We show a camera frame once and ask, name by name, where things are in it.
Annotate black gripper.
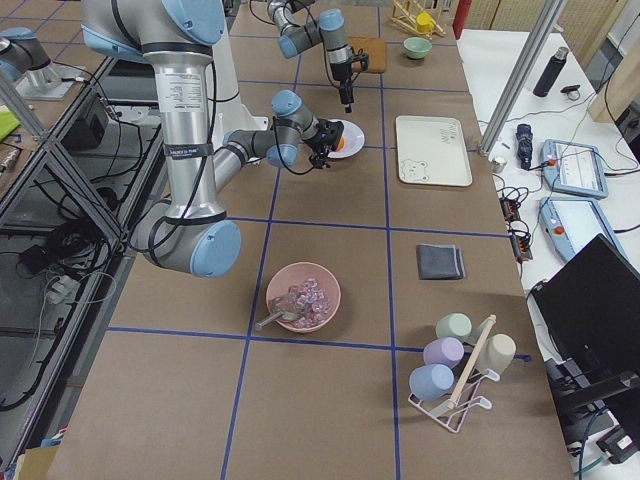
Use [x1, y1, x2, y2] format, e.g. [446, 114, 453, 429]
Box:
[329, 61, 354, 113]
[305, 119, 344, 161]

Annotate folded dark umbrella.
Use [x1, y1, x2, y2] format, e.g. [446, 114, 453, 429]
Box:
[516, 123, 533, 170]

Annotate aluminium frame post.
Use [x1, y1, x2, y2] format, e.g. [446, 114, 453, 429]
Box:
[478, 0, 567, 157]

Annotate cream bear tray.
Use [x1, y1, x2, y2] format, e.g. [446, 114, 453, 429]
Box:
[395, 115, 473, 187]

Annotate yellow mug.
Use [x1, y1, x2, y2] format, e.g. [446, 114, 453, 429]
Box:
[415, 11, 436, 35]

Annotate black laptop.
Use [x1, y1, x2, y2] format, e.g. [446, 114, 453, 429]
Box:
[532, 234, 639, 391]

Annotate beige cup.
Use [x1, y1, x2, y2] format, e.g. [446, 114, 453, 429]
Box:
[475, 334, 516, 375]

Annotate teach pendant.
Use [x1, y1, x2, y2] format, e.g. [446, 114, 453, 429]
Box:
[541, 139, 609, 199]
[539, 196, 627, 262]

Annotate wooden cutting board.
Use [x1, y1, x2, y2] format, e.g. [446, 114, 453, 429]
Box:
[348, 36, 387, 74]

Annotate wooden mug rack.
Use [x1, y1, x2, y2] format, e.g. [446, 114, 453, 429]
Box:
[390, 0, 446, 39]

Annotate light blue cup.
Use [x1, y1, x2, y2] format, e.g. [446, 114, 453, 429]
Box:
[409, 364, 455, 401]

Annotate far teach pendant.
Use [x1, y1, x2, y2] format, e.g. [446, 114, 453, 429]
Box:
[541, 139, 609, 199]

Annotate black water bottle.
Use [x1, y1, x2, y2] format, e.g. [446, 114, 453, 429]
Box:
[532, 47, 569, 98]

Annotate grey folded cloth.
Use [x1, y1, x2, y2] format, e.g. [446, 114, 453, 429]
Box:
[416, 244, 466, 280]

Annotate pink bowl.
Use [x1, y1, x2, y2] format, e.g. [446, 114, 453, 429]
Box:
[266, 262, 341, 333]

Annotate purple cup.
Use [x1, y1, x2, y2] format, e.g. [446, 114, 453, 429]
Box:
[422, 337, 464, 369]

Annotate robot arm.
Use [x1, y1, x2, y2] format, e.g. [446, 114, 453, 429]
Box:
[267, 1, 368, 113]
[82, 1, 344, 278]

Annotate mint green bowl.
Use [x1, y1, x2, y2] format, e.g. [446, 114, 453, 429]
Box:
[403, 37, 432, 60]

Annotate green cup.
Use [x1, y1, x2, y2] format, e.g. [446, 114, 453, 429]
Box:
[435, 312, 472, 343]

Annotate near teach pendant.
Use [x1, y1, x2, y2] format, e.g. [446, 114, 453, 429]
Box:
[539, 196, 627, 262]

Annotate white plate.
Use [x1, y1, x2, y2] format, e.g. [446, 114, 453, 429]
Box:
[328, 119, 365, 160]

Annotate metal scoop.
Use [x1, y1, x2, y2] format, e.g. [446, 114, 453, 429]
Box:
[255, 294, 301, 330]

